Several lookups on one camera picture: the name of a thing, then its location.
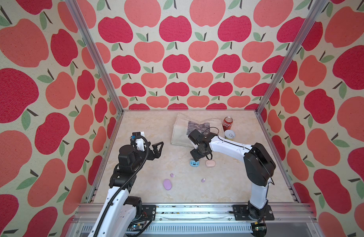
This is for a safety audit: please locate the pink earbud charging case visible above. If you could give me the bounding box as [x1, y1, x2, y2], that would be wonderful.
[205, 160, 216, 168]

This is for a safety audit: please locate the blue earbud charging case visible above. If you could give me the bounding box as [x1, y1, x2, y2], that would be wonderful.
[190, 159, 200, 167]

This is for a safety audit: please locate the purple earbud charging case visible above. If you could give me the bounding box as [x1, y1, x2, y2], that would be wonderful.
[163, 179, 172, 190]

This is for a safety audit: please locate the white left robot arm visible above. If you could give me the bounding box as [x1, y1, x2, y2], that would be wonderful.
[89, 139, 164, 237]

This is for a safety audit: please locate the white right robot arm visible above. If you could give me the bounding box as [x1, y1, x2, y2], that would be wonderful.
[188, 129, 276, 221]

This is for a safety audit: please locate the yellow can white lid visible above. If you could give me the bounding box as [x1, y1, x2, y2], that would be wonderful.
[224, 129, 235, 140]

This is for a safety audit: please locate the red cola can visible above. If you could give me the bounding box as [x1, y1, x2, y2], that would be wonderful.
[222, 116, 233, 131]

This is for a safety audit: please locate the black corrugated cable conduit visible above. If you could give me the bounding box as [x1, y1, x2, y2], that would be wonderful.
[92, 134, 150, 237]

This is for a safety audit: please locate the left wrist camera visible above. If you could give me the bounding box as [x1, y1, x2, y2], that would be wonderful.
[131, 131, 145, 152]

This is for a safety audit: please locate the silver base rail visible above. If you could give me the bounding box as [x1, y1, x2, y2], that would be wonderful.
[65, 202, 324, 237]

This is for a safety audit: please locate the left aluminium frame post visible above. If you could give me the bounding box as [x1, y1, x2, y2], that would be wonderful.
[65, 1, 124, 116]

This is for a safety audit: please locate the aluminium frame post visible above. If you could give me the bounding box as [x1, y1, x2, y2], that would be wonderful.
[255, 0, 329, 116]
[65, 1, 124, 116]

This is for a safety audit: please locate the right aluminium frame post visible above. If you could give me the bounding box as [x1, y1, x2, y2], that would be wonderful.
[255, 0, 329, 116]

